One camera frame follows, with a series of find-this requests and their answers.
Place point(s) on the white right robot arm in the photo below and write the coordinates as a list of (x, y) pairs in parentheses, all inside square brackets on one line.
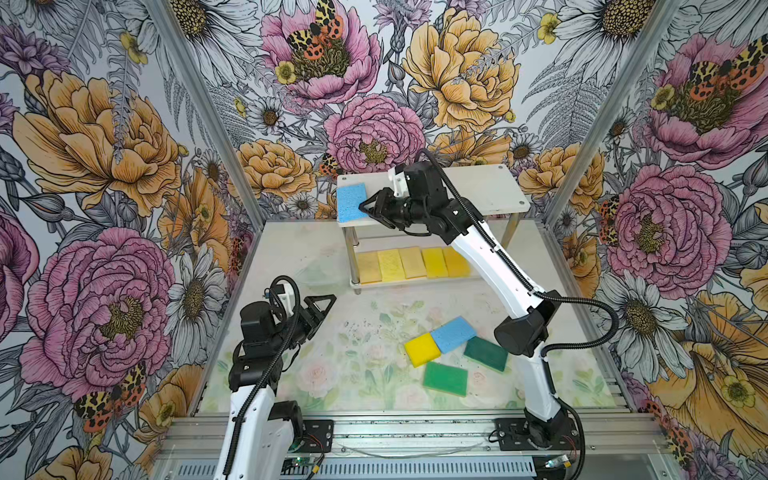
[(523, 334)]

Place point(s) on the dark green sponge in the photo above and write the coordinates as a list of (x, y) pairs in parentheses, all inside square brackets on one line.
[(486, 353)]

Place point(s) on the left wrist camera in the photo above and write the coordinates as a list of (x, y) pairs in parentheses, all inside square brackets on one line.
[(289, 298)]

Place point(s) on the tan beige sponge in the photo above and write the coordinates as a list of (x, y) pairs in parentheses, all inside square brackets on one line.
[(369, 268)]

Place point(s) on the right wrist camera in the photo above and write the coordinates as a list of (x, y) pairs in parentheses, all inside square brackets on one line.
[(398, 180)]

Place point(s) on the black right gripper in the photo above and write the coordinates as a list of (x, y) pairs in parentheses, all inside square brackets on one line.
[(393, 207)]

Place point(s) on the bright yellow sponge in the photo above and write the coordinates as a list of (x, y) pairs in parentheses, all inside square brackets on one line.
[(422, 350)]

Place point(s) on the small blue sponge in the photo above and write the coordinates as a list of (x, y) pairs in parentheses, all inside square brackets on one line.
[(349, 198)]

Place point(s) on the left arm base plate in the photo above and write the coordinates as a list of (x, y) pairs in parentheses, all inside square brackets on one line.
[(317, 437)]

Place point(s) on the green circuit board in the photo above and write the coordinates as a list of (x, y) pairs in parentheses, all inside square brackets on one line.
[(298, 462)]

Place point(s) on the white vented cable duct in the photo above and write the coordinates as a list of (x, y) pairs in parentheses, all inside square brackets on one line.
[(514, 467)]

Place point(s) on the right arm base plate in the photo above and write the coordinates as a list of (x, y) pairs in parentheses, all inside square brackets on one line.
[(516, 433)]

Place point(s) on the pale yellow porous sponge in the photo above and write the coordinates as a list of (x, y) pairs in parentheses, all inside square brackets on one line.
[(391, 266)]

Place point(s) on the white two-tier shelf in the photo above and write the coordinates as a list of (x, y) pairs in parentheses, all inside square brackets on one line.
[(488, 256)]

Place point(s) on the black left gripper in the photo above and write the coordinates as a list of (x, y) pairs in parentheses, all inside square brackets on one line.
[(297, 321)]

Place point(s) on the aluminium front rail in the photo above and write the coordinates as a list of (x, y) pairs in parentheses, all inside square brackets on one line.
[(402, 434)]

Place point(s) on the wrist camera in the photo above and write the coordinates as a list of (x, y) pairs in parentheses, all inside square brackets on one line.
[(398, 180), (289, 298)]

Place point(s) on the light blue sponge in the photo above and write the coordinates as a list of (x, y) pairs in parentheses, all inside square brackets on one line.
[(453, 334)]

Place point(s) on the yellow sponge green underside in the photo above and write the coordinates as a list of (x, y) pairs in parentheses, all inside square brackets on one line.
[(434, 262)]

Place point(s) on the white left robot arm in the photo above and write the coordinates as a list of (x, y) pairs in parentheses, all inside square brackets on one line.
[(262, 432)]

